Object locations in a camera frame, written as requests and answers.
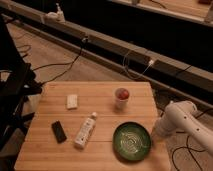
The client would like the black floor cable left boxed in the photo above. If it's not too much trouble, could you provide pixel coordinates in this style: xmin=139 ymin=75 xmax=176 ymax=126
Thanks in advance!
xmin=16 ymin=36 xmax=88 ymax=84

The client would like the white cable on rail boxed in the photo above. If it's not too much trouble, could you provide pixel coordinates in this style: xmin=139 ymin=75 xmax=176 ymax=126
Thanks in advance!
xmin=121 ymin=49 xmax=156 ymax=81

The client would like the green ceramic bowl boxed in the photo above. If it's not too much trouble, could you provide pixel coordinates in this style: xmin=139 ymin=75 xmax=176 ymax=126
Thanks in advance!
xmin=112 ymin=122 xmax=152 ymax=162

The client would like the black stand at left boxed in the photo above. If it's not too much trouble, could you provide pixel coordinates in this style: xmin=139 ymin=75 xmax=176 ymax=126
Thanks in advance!
xmin=0 ymin=14 xmax=44 ymax=161

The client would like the black phone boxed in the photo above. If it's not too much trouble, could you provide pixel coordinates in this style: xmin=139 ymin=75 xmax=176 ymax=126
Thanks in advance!
xmin=51 ymin=121 xmax=67 ymax=143

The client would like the white plastic bottle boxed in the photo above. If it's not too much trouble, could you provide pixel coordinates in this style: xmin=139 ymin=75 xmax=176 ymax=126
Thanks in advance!
xmin=74 ymin=112 xmax=97 ymax=149

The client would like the white device on rail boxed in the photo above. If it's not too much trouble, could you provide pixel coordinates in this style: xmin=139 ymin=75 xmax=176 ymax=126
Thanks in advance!
xmin=46 ymin=4 xmax=65 ymax=22

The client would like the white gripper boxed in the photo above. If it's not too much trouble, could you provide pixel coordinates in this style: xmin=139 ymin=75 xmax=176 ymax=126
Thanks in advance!
xmin=151 ymin=117 xmax=170 ymax=138

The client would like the black cable under arm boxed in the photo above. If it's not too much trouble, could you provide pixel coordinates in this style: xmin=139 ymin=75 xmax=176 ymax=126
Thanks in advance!
xmin=169 ymin=106 xmax=213 ymax=171

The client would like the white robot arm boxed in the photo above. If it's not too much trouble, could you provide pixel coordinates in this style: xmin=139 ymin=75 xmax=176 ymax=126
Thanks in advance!
xmin=151 ymin=101 xmax=213 ymax=157

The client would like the red ball in cup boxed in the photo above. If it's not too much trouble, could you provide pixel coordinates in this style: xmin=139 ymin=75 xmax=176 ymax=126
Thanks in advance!
xmin=118 ymin=90 xmax=129 ymax=100

